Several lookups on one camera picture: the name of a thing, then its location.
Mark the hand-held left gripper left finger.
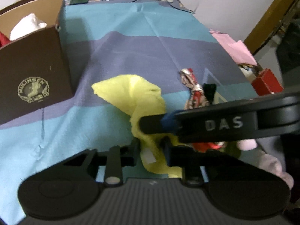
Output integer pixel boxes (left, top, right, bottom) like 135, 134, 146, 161
62, 139, 141, 186

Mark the yellow soft cloth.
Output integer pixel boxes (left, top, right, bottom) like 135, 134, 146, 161
91, 74, 186, 179

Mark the black cloth piece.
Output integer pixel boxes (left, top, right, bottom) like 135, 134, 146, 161
202, 83, 217, 105

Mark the black charger cable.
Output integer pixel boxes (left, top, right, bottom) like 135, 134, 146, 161
133, 0, 196, 14

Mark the blue purple striped tablecloth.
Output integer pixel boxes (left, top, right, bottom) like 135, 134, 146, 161
0, 0, 259, 224

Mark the red silver patterned cloth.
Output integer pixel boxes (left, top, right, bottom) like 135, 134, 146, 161
179, 67, 227, 152

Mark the wooden door frame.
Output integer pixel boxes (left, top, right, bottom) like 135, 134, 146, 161
244, 0, 300, 55

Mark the brown cardboard box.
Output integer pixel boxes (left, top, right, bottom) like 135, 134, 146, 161
0, 0, 74, 126

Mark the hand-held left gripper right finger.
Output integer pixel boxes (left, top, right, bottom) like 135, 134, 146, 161
161, 137, 249, 186

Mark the red box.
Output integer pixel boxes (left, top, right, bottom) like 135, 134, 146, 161
251, 68, 285, 97

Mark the pink paper sheet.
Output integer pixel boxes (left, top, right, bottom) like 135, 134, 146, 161
209, 29, 258, 66

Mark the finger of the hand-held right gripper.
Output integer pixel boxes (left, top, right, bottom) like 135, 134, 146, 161
139, 112, 182, 136

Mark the cream patterned object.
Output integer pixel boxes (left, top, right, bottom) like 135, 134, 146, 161
238, 62, 263, 78

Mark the white fluffy cloth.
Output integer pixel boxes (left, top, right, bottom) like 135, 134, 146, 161
10, 13, 48, 40

